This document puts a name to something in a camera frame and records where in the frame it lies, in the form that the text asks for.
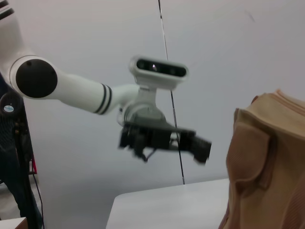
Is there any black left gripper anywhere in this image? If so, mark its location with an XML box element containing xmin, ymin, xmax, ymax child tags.
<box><xmin>118</xmin><ymin>120</ymin><xmax>213</xmax><ymax>166</ymax></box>

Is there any khaki canvas food bag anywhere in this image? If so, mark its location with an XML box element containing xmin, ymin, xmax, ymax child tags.
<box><xmin>218</xmin><ymin>89</ymin><xmax>305</xmax><ymax>229</ymax></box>

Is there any black equipment stand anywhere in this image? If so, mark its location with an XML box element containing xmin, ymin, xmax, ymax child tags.
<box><xmin>0</xmin><ymin>71</ymin><xmax>43</xmax><ymax>229</ymax></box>

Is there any light wooden board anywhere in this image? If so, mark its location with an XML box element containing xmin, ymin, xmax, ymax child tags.
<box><xmin>0</xmin><ymin>216</ymin><xmax>27</xmax><ymax>229</ymax></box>

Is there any white robot torso column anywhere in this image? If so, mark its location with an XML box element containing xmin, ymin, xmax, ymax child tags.
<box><xmin>0</xmin><ymin>0</ymin><xmax>33</xmax><ymax>83</ymax></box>

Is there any left gripper cable with plug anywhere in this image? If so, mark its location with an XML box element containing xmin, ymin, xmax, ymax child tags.
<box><xmin>142</xmin><ymin>146</ymin><xmax>158</xmax><ymax>162</ymax></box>

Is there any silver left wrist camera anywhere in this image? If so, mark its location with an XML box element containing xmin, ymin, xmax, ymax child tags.
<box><xmin>128</xmin><ymin>55</ymin><xmax>190</xmax><ymax>91</ymax></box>

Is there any thin black floor cable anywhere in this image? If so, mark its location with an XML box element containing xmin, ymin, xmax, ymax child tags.
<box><xmin>32</xmin><ymin>174</ymin><xmax>45</xmax><ymax>229</ymax></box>

